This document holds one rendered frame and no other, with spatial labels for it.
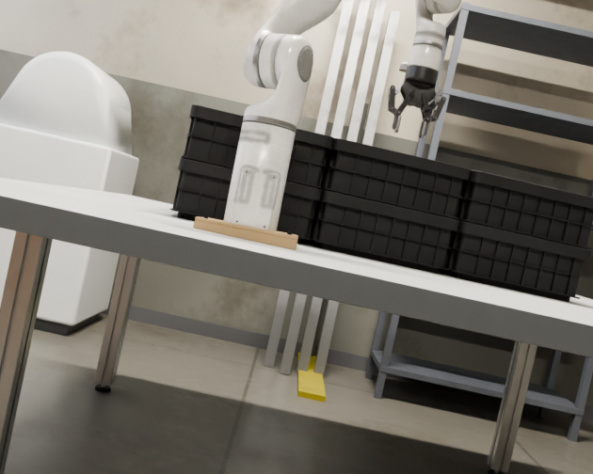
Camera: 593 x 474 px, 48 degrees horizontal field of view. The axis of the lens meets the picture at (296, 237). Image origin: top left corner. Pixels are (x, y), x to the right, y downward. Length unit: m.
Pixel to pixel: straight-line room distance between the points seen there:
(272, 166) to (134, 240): 0.33
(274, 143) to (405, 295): 0.38
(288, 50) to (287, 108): 0.09
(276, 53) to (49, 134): 2.17
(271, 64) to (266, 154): 0.15
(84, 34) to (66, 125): 0.90
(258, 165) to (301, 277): 0.31
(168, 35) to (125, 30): 0.23
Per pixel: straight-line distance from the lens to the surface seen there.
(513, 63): 3.94
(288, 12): 1.23
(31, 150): 3.21
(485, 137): 3.83
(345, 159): 1.39
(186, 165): 1.36
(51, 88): 3.25
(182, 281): 3.73
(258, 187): 1.09
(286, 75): 1.11
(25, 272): 1.52
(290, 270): 0.83
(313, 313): 3.30
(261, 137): 1.10
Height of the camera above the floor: 0.75
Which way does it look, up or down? 2 degrees down
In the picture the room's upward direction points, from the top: 12 degrees clockwise
